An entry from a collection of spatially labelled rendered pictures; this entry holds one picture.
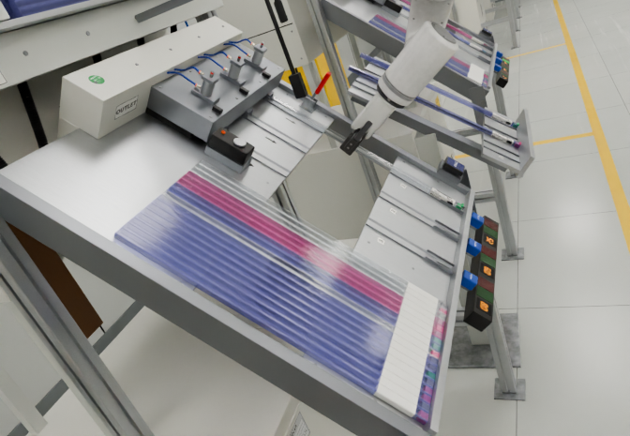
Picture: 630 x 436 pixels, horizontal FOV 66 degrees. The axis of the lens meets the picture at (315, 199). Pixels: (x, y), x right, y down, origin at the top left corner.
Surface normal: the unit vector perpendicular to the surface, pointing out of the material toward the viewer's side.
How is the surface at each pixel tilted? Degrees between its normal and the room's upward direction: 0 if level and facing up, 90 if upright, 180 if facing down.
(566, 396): 0
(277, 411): 0
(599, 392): 0
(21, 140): 90
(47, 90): 90
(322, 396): 90
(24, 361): 90
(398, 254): 45
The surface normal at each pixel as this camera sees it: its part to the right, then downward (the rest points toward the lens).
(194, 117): -0.33, 0.50
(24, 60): 0.88, -0.14
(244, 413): -0.33, -0.86
